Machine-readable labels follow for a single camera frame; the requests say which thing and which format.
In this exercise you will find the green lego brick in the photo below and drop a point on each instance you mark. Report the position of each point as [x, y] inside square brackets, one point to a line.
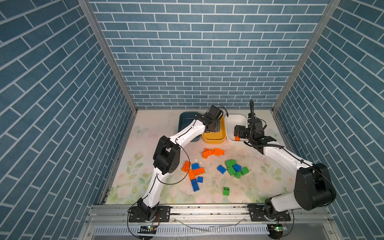
[238, 175]
[230, 163]
[231, 171]
[244, 171]
[226, 191]

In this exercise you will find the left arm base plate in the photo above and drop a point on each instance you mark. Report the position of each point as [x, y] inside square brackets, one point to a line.
[155, 214]

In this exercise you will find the yellow plastic bin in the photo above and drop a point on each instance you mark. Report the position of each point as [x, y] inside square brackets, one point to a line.
[218, 137]

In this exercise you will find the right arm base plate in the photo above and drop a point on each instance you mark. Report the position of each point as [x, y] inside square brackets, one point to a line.
[259, 213]

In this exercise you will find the orange L-shaped lego brick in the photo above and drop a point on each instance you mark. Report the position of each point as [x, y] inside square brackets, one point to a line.
[193, 173]

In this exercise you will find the long blue lego brick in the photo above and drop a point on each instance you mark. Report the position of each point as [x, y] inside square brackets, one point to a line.
[195, 185]

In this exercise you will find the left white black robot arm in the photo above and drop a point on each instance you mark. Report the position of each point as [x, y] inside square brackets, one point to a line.
[167, 158]

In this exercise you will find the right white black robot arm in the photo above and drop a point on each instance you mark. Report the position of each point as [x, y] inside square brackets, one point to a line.
[313, 186]

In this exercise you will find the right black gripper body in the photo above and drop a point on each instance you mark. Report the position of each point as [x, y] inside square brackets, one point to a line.
[244, 133]

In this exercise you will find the aluminium front rail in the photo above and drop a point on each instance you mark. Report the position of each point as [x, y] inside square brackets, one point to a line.
[203, 214]

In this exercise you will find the dark teal plastic bin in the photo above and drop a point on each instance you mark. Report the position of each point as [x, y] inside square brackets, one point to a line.
[189, 123]

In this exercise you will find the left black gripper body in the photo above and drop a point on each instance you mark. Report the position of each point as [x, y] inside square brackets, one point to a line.
[215, 125]

